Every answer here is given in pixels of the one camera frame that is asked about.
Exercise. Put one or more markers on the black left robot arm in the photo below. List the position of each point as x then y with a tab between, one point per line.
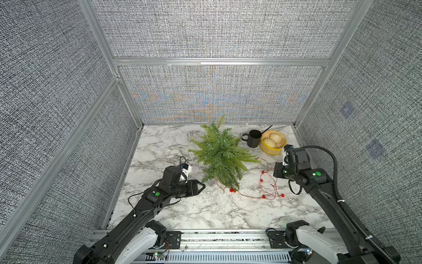
138	231

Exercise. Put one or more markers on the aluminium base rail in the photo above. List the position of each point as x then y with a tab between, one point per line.
227	246

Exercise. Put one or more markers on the white steamed bun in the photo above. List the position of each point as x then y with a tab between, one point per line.
276	137
270	143

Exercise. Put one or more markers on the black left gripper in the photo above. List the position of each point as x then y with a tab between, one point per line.
193	188

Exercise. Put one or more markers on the right white steamed bun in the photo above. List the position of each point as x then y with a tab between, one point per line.
276	137

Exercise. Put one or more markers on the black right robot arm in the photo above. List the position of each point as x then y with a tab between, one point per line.
359	245

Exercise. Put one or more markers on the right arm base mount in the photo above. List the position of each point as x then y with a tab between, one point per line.
283	236

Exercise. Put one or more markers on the black metal mug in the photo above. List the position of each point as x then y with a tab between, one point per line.
252	138

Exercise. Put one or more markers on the small green christmas tree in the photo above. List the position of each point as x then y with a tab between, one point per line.
223	159

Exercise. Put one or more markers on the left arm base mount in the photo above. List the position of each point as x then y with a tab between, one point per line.
165	239

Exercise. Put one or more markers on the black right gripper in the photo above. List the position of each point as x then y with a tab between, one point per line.
278	166

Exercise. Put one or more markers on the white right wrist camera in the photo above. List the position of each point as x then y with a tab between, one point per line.
289	157

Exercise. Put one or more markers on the left white steamed bun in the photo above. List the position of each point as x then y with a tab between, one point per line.
270	143

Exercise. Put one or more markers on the yellow bamboo steamer basket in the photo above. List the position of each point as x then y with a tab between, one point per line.
278	150

